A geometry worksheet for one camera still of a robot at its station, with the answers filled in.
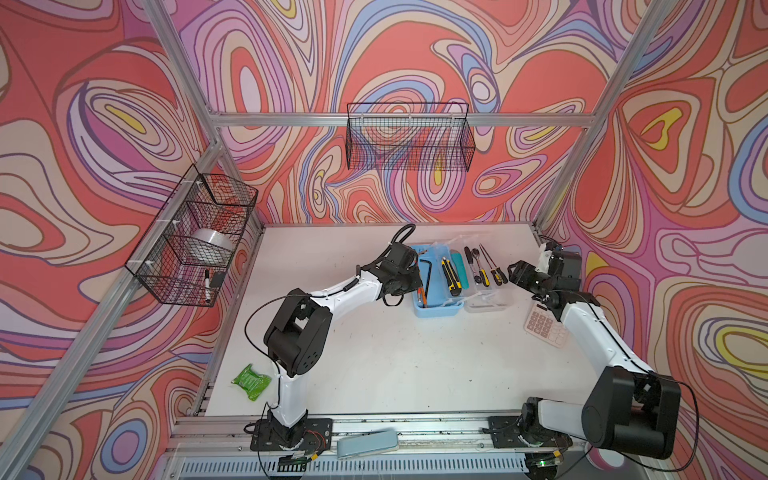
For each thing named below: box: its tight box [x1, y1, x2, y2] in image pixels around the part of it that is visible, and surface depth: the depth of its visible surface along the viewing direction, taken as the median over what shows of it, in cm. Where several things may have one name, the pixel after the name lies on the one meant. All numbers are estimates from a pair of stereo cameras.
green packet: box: [231, 364, 272, 401], surface depth 82 cm
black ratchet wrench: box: [464, 246, 482, 284], surface depth 96 cm
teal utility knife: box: [451, 253, 470, 290], surface depth 98 cm
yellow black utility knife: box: [441, 256, 463, 297], surface depth 95 cm
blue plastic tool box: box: [412, 234, 513, 318], surface depth 97 cm
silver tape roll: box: [191, 228, 235, 251], surface depth 75 cm
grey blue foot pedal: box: [336, 429, 399, 460], surface depth 72 cm
